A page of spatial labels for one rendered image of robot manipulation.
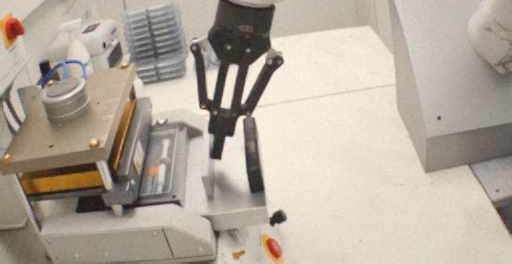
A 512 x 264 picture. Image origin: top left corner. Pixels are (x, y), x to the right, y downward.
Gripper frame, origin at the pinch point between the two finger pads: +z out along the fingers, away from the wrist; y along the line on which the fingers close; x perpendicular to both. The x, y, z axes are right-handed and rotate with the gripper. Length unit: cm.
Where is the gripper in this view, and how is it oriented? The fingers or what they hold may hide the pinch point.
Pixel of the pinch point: (220, 134)
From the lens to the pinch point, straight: 78.5
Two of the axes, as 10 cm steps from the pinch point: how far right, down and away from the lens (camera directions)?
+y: 9.8, 1.6, 1.2
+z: -2.0, 8.6, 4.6
